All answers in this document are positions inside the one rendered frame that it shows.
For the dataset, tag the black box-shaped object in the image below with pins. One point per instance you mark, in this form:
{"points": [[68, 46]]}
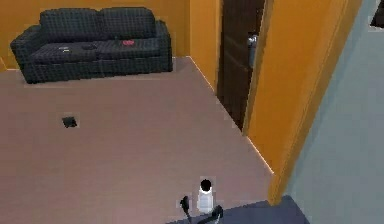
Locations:
{"points": [[378, 15]]}

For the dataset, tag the dark brown room door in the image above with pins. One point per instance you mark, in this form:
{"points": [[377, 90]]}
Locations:
{"points": [[236, 66]]}

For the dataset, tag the red flat object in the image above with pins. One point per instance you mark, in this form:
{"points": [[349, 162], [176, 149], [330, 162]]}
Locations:
{"points": [[128, 42]]}

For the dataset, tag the small black square object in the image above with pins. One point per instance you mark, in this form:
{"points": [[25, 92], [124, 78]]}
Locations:
{"points": [[69, 122]]}

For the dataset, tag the white shaker with black top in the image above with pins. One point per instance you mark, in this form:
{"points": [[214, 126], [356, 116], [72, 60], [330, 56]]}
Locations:
{"points": [[205, 200]]}

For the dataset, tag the grey remote control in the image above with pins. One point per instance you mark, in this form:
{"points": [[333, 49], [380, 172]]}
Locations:
{"points": [[64, 50]]}

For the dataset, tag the black checked sofa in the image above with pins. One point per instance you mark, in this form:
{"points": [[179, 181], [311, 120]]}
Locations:
{"points": [[100, 60]]}

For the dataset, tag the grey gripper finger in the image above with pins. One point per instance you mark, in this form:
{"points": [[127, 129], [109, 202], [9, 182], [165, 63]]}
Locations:
{"points": [[217, 211], [184, 202]]}

